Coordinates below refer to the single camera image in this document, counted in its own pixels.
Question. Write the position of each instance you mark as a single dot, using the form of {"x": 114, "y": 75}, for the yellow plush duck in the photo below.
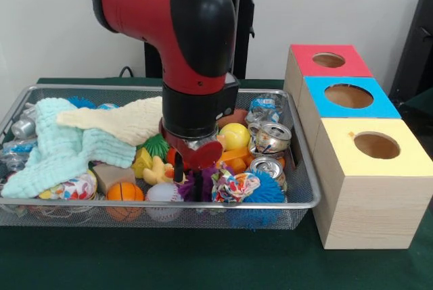
{"x": 159, "y": 170}

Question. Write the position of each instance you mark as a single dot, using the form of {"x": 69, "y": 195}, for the purple spiky ball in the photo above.
{"x": 187, "y": 188}

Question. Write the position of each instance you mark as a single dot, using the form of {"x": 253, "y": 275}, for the mint green waffle cloth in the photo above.
{"x": 57, "y": 155}

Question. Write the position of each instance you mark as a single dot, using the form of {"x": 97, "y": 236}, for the dark green tablecloth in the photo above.
{"x": 421, "y": 107}
{"x": 169, "y": 259}

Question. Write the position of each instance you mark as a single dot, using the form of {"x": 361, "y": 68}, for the colourful print cloth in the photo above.
{"x": 233, "y": 187}

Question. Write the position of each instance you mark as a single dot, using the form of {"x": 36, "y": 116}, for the yellow ball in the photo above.
{"x": 235, "y": 134}

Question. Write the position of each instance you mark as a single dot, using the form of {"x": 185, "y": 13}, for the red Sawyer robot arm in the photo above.
{"x": 145, "y": 2}

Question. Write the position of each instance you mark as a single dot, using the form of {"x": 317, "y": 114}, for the silver mesh bin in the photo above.
{"x": 20, "y": 214}

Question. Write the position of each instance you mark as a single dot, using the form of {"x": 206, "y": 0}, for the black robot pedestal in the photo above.
{"x": 243, "y": 33}

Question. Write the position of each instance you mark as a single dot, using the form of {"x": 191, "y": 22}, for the white toy baseball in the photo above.
{"x": 164, "y": 195}

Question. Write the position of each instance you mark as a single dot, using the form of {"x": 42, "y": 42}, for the blue fuzzy ball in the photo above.
{"x": 267, "y": 192}

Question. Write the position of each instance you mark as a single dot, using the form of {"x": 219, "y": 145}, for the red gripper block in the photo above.
{"x": 199, "y": 156}

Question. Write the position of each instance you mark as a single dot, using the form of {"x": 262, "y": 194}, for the black chair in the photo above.
{"x": 416, "y": 50}

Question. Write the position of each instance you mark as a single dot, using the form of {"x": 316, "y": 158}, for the wooden three-hole box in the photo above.
{"x": 372, "y": 209}

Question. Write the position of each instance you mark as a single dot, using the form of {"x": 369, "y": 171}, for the orange toy basketball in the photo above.
{"x": 125, "y": 192}

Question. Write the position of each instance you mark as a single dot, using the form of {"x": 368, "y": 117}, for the crushed silver can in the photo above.
{"x": 269, "y": 166}

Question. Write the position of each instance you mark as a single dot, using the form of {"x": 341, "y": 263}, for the cream waffle cloth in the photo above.
{"x": 135, "y": 117}

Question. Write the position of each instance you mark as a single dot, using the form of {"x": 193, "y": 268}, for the crushed can with gold print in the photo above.
{"x": 270, "y": 139}

